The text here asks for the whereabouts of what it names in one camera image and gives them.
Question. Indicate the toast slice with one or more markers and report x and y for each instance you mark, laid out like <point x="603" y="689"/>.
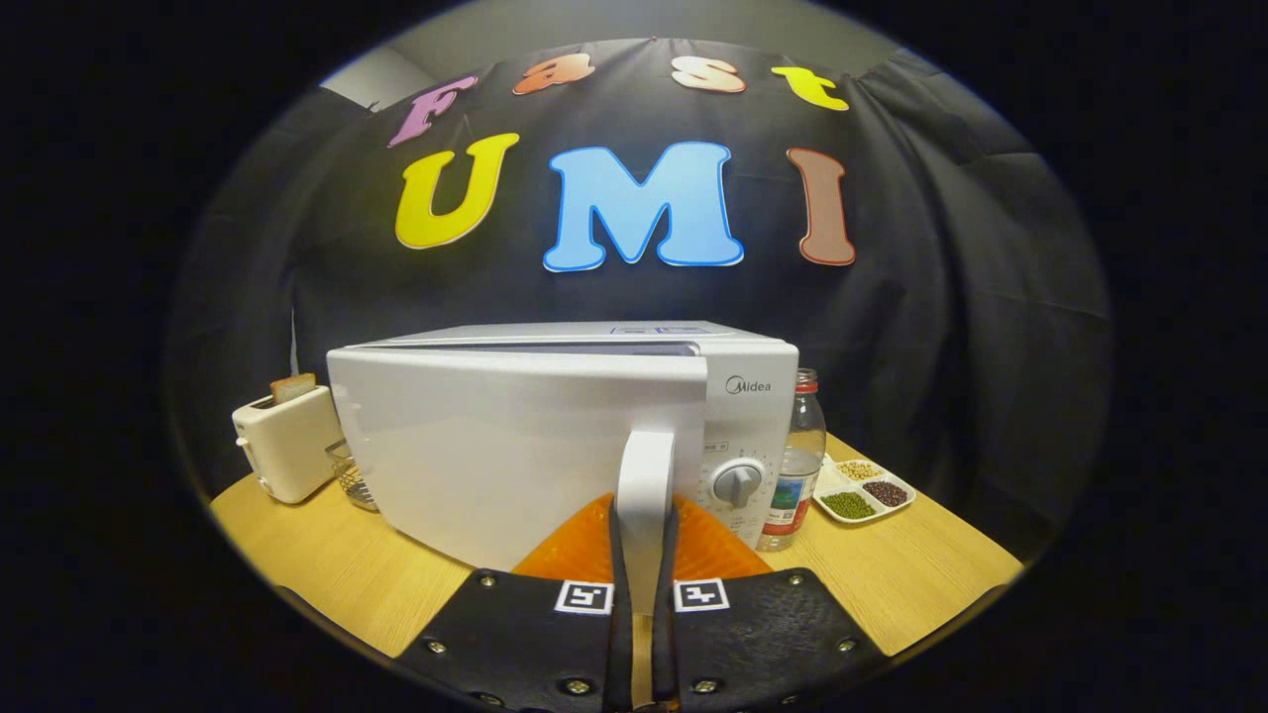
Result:
<point x="293" y="387"/>

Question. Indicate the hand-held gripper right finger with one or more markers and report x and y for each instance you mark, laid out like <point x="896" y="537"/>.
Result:
<point x="666" y="634"/>

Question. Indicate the clear plastic water bottle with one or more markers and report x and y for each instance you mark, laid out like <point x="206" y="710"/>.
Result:
<point x="797" y="465"/>

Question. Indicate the white microwave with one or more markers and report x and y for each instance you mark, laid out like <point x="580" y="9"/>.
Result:
<point x="495" y="446"/>

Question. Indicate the white divided dish of beans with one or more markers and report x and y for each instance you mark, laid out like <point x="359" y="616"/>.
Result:
<point x="862" y="490"/>

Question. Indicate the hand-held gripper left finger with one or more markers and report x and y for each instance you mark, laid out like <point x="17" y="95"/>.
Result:
<point x="622" y="634"/>

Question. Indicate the cream toaster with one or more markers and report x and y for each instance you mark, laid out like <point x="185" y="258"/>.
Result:
<point x="292" y="446"/>

